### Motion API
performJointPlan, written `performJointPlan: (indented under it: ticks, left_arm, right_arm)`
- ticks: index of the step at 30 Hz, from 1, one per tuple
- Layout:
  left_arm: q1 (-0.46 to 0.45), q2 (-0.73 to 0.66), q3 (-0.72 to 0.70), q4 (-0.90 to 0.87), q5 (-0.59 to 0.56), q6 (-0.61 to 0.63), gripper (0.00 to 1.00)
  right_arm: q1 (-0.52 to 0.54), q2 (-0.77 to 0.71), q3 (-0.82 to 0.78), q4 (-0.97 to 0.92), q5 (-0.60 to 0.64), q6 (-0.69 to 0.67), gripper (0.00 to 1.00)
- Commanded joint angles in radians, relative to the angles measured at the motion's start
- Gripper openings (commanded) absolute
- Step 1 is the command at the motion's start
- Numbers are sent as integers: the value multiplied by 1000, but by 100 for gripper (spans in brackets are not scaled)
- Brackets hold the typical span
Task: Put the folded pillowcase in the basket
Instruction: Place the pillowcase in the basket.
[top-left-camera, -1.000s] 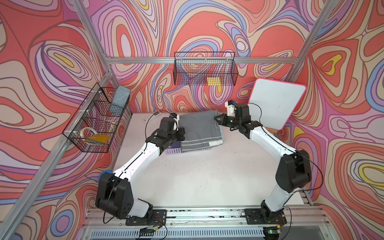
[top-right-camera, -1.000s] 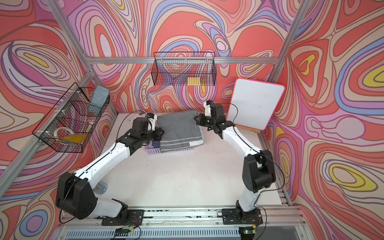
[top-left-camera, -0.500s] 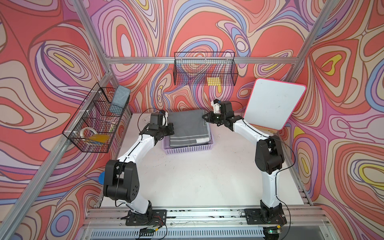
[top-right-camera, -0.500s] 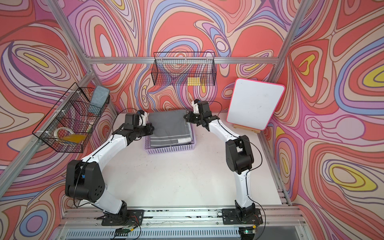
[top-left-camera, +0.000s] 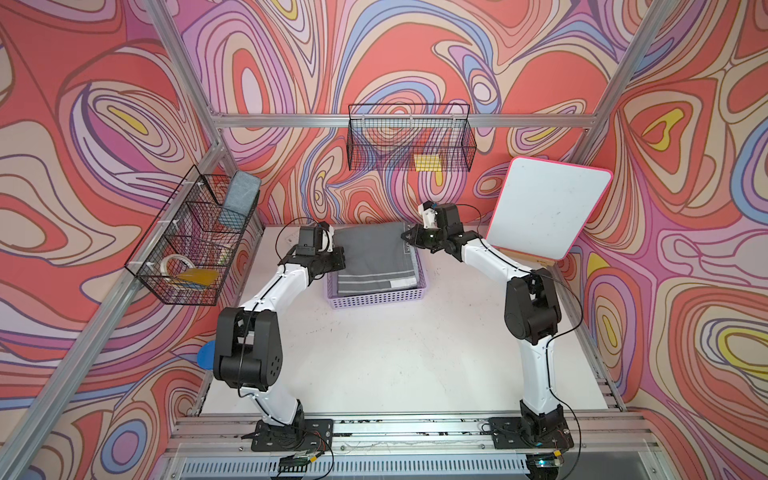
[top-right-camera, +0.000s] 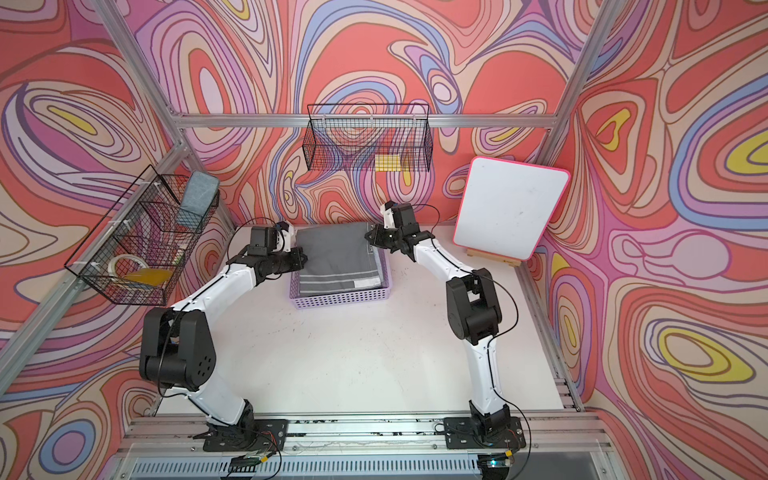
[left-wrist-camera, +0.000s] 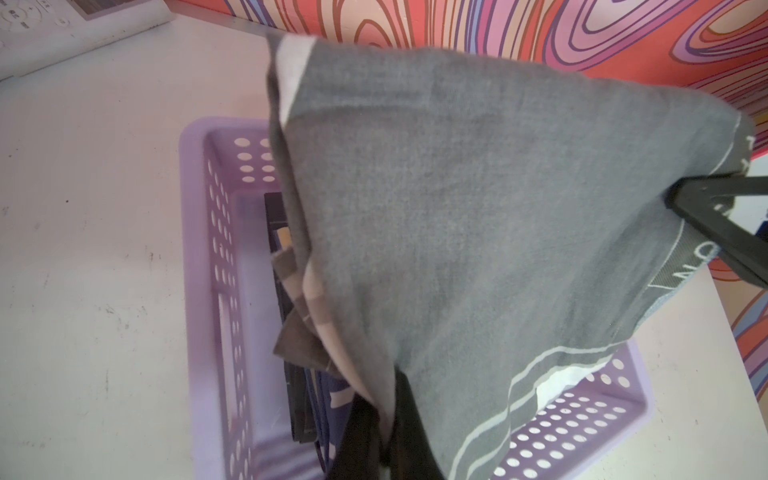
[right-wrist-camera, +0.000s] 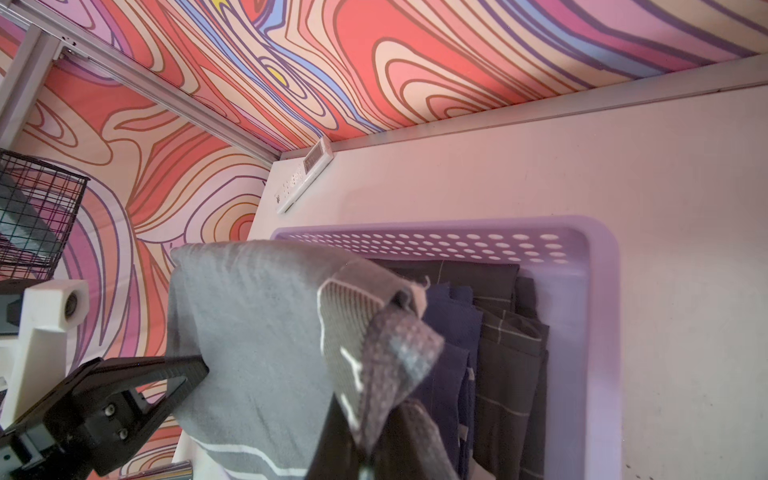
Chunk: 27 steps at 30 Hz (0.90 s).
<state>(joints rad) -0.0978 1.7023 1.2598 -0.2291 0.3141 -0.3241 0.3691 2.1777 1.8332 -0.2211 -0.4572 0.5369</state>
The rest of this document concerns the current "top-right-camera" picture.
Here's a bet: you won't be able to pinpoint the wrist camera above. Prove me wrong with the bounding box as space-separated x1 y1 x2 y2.
275 221 296 252
380 201 396 230

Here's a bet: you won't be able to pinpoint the black wire basket left wall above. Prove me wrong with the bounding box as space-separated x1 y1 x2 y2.
65 166 220 306

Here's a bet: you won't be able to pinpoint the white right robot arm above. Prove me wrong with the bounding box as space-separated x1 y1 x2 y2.
365 201 512 445

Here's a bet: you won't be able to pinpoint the blue grey sponge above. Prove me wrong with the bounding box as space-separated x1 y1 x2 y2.
181 171 220 216

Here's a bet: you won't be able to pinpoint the black wire basket wall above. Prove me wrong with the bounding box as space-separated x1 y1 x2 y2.
302 101 433 172
65 166 220 306

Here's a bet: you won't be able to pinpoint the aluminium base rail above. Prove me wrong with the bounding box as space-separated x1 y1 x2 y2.
101 410 628 479

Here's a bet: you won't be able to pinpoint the white tape roll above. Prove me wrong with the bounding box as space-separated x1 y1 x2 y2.
107 254 148 278

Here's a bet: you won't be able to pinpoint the purple perforated plastic basket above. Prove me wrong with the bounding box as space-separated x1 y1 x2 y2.
289 222 391 309

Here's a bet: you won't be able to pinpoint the pink framed whiteboard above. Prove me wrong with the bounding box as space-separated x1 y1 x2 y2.
453 157 571 261

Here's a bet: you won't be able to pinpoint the grey cloth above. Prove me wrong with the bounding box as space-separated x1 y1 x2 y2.
296 222 383 297

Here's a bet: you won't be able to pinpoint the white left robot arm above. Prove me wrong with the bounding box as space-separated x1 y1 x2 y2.
139 221 307 451

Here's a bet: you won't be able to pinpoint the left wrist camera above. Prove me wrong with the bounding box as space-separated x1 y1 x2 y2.
275 221 296 252

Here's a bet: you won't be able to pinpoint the black wire basket back wall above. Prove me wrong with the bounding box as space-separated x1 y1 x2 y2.
302 101 433 172

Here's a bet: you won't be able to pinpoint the yellow cloth in basket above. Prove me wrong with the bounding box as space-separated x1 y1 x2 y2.
123 268 173 287

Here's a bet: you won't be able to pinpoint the yellow sticky notes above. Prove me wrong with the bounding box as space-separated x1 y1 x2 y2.
374 154 403 172

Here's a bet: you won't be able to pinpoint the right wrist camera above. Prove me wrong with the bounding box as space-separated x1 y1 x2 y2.
380 201 396 230

